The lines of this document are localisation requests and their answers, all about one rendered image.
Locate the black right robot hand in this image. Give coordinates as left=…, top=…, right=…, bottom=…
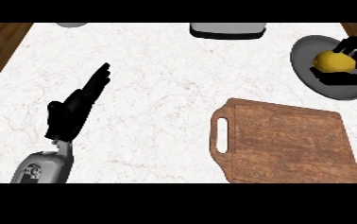
left=308, top=36, right=357, bottom=86

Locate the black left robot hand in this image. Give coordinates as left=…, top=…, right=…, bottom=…
left=42, top=62, right=113, bottom=143

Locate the yellow lemon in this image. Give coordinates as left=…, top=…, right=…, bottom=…
left=311, top=50, right=357, bottom=74

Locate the grey pan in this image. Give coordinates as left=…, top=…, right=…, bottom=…
left=290, top=34, right=357, bottom=101

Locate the brown wooden cutting board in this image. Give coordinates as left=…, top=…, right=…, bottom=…
left=207, top=97, right=357, bottom=184

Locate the grey round object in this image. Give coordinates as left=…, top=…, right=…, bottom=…
left=54, top=23, right=89, bottom=28

